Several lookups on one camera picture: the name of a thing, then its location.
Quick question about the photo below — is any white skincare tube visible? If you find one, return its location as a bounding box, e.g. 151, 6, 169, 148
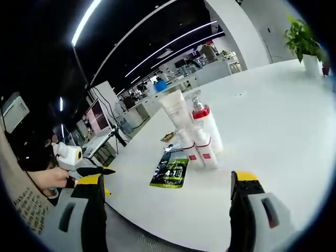
159, 89, 194, 138

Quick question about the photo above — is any potted green plant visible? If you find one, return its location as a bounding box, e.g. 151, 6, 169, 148
285, 14, 328, 77

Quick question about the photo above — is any green black sachet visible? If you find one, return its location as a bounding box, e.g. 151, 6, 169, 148
149, 156, 190, 189

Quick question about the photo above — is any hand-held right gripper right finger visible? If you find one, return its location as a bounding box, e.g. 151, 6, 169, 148
228, 170, 297, 252

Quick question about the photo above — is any dark blue silver sachet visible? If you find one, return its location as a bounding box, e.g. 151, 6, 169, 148
153, 143, 184, 182

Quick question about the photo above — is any white laptop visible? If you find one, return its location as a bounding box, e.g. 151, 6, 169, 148
81, 98, 118, 158

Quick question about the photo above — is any person's left hand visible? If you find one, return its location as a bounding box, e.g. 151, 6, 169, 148
39, 167, 76, 191

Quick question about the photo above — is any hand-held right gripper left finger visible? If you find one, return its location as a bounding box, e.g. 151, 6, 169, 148
57, 173, 108, 252

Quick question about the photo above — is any black laptop stand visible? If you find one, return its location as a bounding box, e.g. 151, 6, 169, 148
89, 125, 130, 164

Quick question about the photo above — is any white boxy appliance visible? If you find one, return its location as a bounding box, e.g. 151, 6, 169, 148
2, 96, 30, 133

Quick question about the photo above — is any blue storage box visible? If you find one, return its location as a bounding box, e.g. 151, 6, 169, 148
154, 81, 169, 93

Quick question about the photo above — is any white pump bottle red collar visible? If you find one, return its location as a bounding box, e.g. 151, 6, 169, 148
185, 90, 224, 153

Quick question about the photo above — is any long ceiling light strip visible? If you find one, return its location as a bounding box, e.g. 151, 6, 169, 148
124, 20, 218, 78
151, 31, 225, 69

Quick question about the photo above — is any bright ceiling light strip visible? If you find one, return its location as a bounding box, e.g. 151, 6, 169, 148
71, 0, 102, 46

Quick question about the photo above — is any small dark plant pot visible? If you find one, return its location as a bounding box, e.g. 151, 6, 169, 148
320, 61, 332, 77

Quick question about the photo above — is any person's beige shirt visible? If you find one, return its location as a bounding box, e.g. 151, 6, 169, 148
0, 125, 52, 235

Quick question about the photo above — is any gold foil sachet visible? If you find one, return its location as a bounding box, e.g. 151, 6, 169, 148
160, 132, 176, 143

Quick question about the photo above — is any white bottle red square label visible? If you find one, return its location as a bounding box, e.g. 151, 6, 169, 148
175, 128, 204, 169
195, 128, 220, 169

